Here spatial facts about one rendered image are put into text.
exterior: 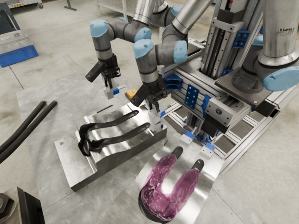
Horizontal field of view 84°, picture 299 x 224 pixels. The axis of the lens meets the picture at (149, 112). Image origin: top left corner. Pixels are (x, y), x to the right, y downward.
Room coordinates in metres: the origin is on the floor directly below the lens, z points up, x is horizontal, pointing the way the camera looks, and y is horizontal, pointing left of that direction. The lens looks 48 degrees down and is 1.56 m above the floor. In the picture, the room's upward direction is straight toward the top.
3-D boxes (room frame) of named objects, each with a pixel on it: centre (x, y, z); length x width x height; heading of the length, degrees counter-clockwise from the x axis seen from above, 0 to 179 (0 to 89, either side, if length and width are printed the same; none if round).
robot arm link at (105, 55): (0.74, 0.22, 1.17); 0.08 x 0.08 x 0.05
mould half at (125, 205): (0.23, -0.09, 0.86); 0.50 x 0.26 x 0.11; 142
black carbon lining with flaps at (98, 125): (0.48, 0.17, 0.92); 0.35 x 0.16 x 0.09; 125
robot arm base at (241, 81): (0.67, -0.49, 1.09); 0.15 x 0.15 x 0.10
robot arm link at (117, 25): (0.81, 0.14, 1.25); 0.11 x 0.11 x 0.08; 54
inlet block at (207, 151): (0.41, -0.29, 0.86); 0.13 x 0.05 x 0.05; 142
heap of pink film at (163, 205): (0.24, -0.08, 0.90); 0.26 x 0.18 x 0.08; 142
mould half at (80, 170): (0.48, 0.19, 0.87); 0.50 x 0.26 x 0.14; 125
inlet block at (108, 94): (0.75, 0.20, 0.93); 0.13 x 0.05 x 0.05; 125
